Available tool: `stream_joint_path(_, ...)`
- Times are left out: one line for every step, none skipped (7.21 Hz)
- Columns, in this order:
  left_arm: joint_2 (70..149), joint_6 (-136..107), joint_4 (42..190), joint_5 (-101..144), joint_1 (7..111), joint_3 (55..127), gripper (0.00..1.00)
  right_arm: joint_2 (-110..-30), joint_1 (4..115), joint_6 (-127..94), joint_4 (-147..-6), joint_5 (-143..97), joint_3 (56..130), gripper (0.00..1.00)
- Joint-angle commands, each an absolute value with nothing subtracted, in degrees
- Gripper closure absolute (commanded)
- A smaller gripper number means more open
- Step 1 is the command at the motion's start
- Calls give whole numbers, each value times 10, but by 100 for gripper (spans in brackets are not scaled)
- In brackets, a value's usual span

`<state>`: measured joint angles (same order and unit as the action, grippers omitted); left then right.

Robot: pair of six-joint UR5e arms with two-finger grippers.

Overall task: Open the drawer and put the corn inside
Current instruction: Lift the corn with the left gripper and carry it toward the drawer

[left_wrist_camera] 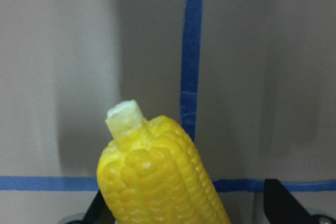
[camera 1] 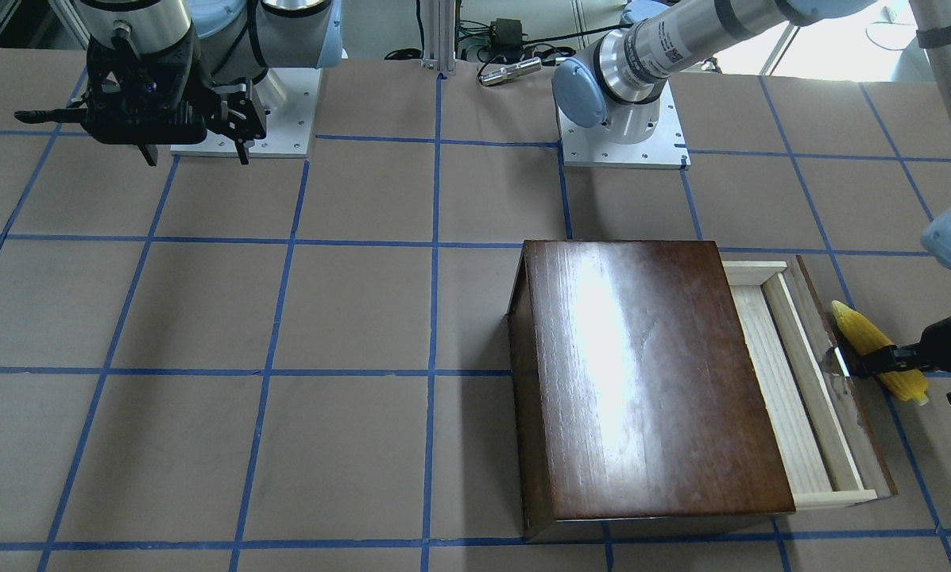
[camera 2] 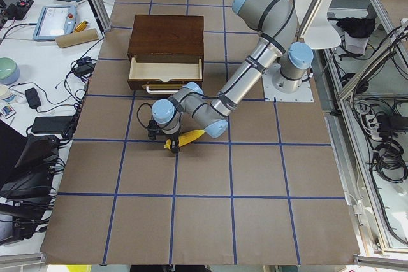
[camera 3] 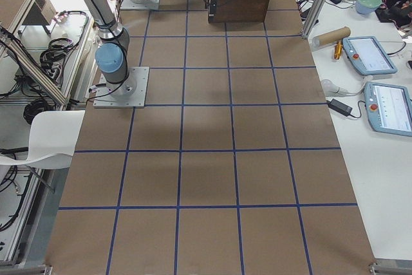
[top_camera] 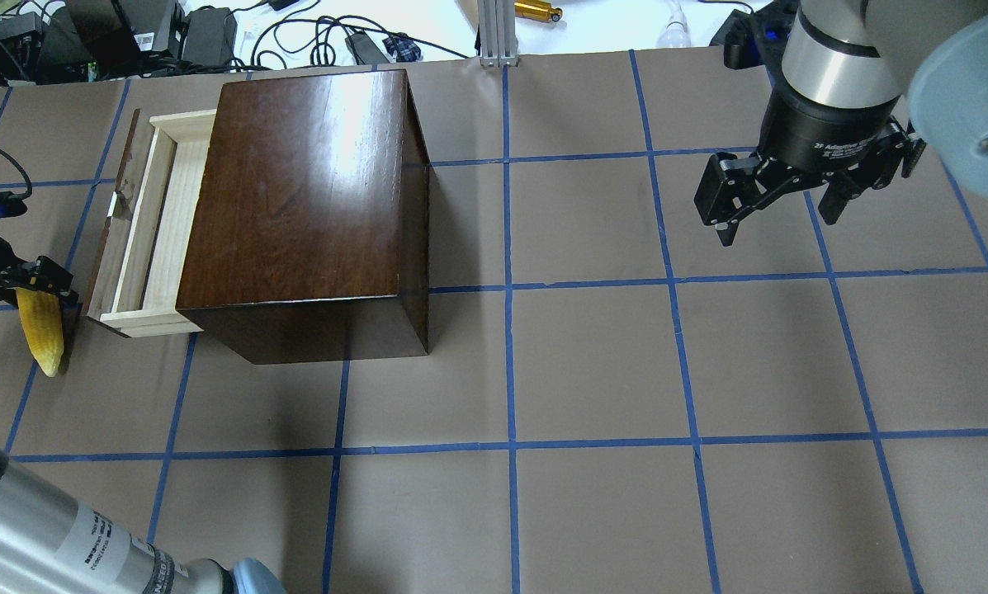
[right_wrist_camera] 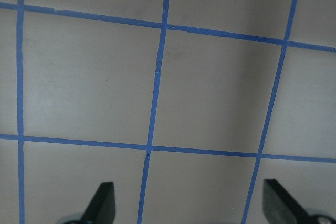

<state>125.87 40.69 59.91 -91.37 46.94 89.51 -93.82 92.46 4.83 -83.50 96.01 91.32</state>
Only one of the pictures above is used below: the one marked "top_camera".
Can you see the dark wooden drawer box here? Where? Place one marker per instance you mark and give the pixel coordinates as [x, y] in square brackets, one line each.
[310, 238]

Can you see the aluminium frame post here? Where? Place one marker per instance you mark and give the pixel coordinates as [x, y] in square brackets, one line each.
[498, 44]

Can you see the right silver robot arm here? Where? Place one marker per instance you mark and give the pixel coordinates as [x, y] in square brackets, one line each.
[858, 91]

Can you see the white light bulb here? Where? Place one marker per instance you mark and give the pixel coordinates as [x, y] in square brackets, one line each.
[676, 33]

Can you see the yellow toy corn cob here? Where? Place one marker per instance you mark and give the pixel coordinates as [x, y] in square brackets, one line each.
[42, 324]

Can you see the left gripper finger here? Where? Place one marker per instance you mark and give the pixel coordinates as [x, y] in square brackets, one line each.
[41, 275]

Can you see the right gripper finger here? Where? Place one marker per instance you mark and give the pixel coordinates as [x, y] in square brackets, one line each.
[733, 188]
[896, 150]

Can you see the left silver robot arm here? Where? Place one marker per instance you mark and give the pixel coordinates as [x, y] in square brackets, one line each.
[52, 542]

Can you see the black power brick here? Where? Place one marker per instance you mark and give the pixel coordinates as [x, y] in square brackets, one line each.
[209, 37]

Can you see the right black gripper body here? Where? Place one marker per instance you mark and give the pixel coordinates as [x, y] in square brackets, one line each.
[824, 132]

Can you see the wooden drawer with white handle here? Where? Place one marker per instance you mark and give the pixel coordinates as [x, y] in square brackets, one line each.
[139, 264]

